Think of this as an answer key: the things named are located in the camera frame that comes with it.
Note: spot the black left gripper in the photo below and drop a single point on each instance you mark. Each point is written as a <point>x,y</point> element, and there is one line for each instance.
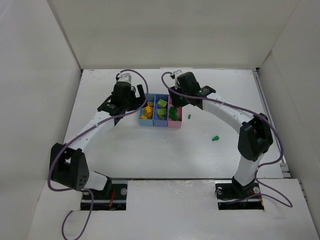
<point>136,99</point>

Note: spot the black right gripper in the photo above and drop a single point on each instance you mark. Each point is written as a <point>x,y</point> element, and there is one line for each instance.
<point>175,99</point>

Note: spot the yellow curved studded brick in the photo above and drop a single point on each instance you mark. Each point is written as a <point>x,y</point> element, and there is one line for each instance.
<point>149,107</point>

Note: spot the yellow butterfly round brick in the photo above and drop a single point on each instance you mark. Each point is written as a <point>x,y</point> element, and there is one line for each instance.
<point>149,115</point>

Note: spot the dark green plate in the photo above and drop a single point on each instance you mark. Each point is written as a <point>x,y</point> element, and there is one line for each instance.
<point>174,117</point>

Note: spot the pale green curved brick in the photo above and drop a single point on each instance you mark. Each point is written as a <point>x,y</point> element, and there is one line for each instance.
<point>162,112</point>

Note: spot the dark green slope brick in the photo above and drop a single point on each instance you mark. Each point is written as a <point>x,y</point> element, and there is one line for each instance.
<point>215,138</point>

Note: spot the dark green 2x2 brick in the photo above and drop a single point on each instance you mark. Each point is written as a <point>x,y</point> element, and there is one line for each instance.
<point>173,110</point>

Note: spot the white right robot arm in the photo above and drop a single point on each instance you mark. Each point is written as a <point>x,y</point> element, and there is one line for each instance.
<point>253,129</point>

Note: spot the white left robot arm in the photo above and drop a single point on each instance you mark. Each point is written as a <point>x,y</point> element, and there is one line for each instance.
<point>68,163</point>

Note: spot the purple blue container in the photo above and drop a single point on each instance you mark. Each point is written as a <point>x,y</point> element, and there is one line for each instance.
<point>157,121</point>

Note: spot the pink container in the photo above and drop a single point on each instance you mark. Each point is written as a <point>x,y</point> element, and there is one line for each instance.
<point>174,123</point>

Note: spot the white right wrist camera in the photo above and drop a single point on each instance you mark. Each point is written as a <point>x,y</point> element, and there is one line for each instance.
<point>175,76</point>

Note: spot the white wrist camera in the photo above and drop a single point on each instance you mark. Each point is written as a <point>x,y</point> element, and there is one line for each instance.
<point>124,78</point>
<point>175,76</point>

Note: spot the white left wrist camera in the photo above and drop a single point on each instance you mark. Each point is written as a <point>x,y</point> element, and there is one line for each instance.
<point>124,78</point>

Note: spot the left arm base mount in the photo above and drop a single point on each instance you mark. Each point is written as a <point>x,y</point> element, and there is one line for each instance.
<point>113,197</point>

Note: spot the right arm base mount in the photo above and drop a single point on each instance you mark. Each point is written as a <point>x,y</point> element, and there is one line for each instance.
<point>233,196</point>

